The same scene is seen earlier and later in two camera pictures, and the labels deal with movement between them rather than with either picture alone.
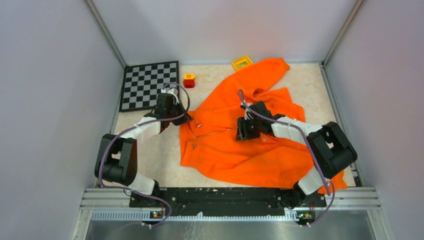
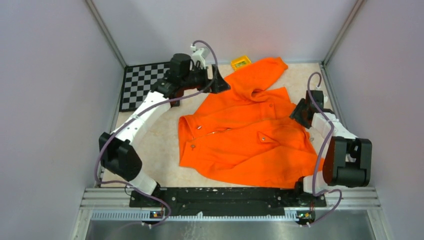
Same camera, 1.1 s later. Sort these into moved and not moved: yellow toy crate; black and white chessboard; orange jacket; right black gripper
Moved: right black gripper
Not moved: black and white chessboard; yellow toy crate; orange jacket
